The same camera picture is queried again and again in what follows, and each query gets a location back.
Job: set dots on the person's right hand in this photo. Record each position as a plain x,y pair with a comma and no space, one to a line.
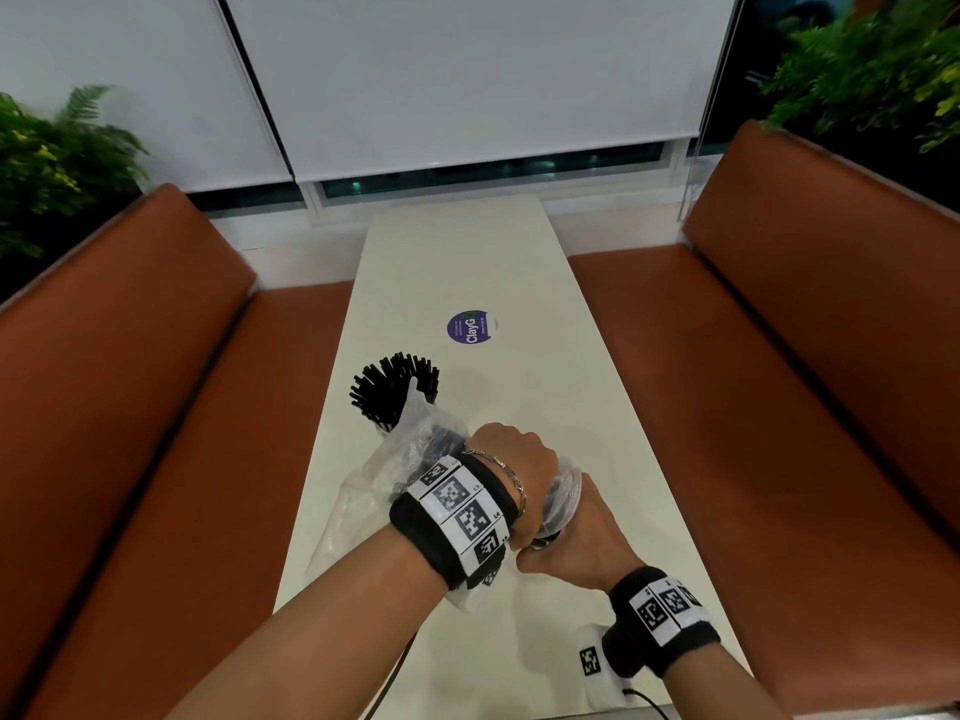
589,543

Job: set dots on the person's left hand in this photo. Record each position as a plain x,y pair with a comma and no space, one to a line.
525,461

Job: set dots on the person's right fingers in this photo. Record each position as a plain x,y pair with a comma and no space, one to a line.
536,560

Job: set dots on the clear plastic bag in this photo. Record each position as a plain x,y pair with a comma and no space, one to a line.
375,487

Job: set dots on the bundle of black straws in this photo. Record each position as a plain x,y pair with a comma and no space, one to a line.
394,389

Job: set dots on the person's right forearm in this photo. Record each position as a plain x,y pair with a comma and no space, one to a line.
720,689

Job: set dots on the person's left forearm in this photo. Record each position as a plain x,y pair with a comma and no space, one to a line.
337,637

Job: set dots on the black left wristband with markers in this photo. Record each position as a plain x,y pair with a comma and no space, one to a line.
457,517

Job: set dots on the black wristband with markers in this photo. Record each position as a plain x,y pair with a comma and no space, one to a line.
457,517
664,614

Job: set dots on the black right wristband with markers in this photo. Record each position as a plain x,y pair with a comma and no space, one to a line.
664,614

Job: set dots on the round purple sticker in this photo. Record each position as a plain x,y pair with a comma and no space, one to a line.
472,327

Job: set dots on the brown leather bench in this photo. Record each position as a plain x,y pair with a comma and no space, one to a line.
787,412
135,442

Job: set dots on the wide white roller blind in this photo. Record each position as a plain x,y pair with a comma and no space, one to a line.
480,74

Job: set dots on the green fern plant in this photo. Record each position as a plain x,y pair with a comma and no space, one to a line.
870,67
52,164

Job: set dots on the narrow white roller blind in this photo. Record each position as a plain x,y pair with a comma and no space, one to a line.
135,82

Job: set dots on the white wrist camera device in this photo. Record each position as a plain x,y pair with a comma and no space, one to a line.
596,667

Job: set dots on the white window frame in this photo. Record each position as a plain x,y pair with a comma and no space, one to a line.
487,179

